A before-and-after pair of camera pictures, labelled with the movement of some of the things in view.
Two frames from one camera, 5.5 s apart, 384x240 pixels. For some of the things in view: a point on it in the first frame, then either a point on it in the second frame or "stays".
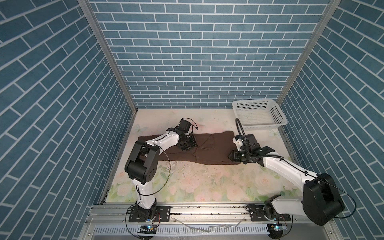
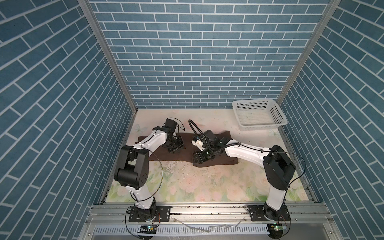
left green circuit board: (148, 229) stays
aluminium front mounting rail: (190, 216) stays
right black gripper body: (240, 156) -> (206, 154)
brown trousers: (212, 148) stays
